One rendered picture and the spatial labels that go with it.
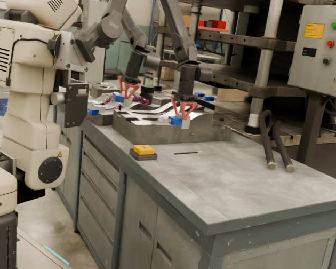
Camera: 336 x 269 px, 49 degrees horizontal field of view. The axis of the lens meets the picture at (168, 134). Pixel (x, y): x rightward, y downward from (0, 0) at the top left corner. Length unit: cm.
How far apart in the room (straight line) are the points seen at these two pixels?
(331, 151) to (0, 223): 195
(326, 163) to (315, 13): 98
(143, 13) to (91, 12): 393
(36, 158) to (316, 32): 138
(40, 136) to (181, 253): 62
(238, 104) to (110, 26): 140
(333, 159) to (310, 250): 121
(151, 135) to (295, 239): 68
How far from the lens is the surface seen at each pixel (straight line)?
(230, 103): 244
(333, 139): 250
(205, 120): 166
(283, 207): 119
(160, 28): 291
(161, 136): 157
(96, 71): 602
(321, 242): 147
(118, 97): 161
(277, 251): 130
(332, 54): 188
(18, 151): 145
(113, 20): 128
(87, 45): 120
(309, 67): 195
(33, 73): 133
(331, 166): 258
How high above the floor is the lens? 127
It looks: 16 degrees down
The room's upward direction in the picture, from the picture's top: 7 degrees clockwise
